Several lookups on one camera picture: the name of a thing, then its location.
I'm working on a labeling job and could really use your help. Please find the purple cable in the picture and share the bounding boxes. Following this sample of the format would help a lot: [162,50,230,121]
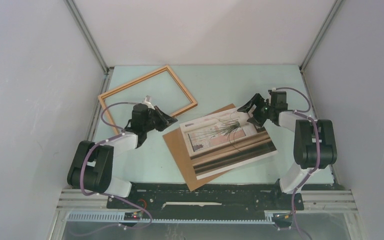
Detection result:
[79,101,154,231]
[274,87,322,240]

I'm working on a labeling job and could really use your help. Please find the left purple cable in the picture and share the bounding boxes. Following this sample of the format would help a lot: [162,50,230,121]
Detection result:
[79,101,154,231]

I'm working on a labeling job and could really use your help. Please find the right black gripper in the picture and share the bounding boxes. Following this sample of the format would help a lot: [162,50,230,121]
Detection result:
[237,93,275,128]

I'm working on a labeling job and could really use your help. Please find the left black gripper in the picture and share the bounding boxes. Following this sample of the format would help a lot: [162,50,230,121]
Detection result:
[142,106,177,133]

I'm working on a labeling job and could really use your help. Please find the printed plant photo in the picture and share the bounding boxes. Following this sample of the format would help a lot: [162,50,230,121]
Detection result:
[179,108,278,180]

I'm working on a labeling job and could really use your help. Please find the brown cardboard backing board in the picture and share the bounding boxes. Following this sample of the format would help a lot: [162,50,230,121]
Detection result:
[163,104,237,191]

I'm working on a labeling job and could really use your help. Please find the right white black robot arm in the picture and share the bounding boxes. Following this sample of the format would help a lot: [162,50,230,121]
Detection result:
[238,87,338,209]

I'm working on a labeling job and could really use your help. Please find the right aluminium corner post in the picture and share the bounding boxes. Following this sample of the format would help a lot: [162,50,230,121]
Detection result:
[299,0,345,74]

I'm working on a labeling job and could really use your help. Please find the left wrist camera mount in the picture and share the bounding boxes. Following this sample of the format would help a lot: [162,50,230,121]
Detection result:
[141,95,155,110]

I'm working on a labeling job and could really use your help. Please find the aluminium corner post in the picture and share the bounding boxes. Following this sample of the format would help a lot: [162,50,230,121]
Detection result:
[64,0,111,75]
[299,0,345,74]

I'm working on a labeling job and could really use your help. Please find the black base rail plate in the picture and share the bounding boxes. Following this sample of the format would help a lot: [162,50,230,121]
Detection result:
[105,182,306,222]

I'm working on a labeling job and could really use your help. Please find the white toothed cable duct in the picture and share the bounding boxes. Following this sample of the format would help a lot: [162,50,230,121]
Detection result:
[66,211,274,224]

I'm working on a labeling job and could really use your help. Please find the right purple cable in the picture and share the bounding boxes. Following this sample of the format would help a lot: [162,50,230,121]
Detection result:
[274,87,322,240]

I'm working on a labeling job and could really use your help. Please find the light wooden picture frame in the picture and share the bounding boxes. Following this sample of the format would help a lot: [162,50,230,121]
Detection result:
[98,65,199,135]

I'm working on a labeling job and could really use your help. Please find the left aluminium corner post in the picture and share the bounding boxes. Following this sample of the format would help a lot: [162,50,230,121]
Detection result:
[64,0,111,75]

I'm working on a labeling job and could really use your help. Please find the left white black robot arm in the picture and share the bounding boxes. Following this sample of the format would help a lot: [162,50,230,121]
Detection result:
[67,102,178,208]

